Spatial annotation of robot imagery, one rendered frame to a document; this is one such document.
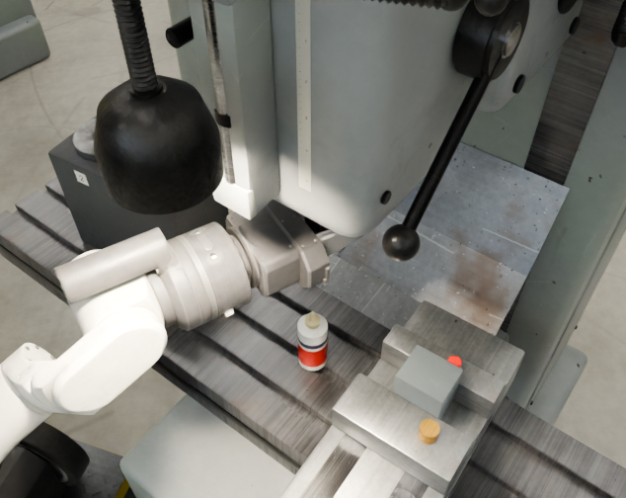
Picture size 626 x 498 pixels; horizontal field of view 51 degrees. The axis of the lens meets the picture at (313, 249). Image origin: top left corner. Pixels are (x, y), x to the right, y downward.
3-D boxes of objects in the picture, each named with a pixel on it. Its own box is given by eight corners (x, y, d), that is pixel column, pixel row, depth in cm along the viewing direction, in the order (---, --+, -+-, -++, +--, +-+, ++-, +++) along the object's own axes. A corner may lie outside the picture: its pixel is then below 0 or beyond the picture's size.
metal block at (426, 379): (434, 428, 76) (442, 403, 71) (390, 401, 78) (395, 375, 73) (455, 395, 78) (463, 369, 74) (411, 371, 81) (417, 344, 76)
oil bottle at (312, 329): (315, 376, 90) (315, 330, 81) (292, 362, 91) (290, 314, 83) (332, 357, 92) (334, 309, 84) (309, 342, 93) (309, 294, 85)
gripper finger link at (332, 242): (359, 235, 69) (310, 258, 67) (361, 213, 67) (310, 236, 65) (368, 245, 69) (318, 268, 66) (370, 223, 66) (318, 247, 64)
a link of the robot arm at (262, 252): (333, 241, 60) (215, 293, 56) (330, 304, 68) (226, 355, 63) (268, 164, 68) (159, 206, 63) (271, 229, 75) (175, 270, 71)
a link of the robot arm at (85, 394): (183, 343, 59) (69, 444, 58) (149, 287, 65) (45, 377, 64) (139, 309, 54) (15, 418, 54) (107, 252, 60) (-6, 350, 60)
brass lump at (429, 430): (431, 448, 71) (433, 441, 70) (414, 437, 72) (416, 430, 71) (440, 433, 72) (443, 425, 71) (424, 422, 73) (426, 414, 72)
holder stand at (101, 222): (189, 293, 99) (166, 199, 84) (80, 241, 107) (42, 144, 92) (233, 243, 106) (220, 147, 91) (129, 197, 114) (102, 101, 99)
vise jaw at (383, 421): (444, 497, 72) (449, 482, 69) (331, 425, 77) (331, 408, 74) (468, 455, 75) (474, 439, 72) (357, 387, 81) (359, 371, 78)
